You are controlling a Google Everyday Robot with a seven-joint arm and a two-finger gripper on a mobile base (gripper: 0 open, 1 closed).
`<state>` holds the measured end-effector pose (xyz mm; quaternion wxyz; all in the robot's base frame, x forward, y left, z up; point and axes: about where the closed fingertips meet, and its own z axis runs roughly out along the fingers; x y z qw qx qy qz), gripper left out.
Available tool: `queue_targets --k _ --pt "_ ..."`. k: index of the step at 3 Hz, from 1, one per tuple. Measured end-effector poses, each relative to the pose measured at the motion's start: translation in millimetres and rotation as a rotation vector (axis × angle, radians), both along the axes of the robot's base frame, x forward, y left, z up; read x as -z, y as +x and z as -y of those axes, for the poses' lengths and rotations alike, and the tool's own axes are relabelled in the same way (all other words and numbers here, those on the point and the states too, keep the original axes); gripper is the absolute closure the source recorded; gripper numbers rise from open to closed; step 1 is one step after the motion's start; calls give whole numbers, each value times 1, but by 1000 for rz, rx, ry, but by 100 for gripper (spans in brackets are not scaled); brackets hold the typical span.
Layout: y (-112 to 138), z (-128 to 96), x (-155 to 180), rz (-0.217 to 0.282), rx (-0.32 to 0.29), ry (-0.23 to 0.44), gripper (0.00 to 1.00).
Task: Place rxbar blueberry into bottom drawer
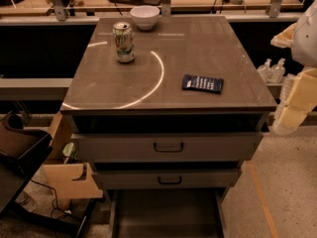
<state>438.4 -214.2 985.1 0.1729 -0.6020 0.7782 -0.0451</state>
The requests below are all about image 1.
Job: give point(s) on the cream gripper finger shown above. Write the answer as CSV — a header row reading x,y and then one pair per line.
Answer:
x,y
284,39
298,97

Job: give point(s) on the blue rxbar wrapper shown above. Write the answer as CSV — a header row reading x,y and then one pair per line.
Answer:
x,y
202,83

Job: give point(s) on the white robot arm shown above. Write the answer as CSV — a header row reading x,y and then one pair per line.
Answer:
x,y
304,43

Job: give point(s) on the grey drawer cabinet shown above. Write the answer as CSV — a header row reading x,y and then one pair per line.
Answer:
x,y
145,96

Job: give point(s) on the top grey drawer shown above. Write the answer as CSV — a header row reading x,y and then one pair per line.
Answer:
x,y
166,148

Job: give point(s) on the bottom open grey drawer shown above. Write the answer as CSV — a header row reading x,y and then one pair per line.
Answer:
x,y
167,213

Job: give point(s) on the middle grey drawer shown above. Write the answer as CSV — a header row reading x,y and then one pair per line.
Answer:
x,y
166,179

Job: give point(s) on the right clear sanitizer bottle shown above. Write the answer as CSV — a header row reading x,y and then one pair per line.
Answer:
x,y
276,72

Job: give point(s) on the clear sanitizer bottle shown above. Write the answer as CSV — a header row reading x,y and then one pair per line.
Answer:
x,y
263,70
276,72

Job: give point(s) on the left clear sanitizer bottle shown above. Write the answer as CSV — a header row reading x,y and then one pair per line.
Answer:
x,y
263,70

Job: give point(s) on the white ceramic bowl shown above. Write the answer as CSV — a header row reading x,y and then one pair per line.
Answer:
x,y
145,17

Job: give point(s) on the green soda can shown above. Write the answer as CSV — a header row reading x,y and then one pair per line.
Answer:
x,y
123,37

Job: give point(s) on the cardboard box with cutout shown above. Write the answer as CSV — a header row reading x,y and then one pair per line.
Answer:
x,y
70,181

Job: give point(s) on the black cart left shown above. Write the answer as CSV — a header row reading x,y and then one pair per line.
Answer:
x,y
22,152

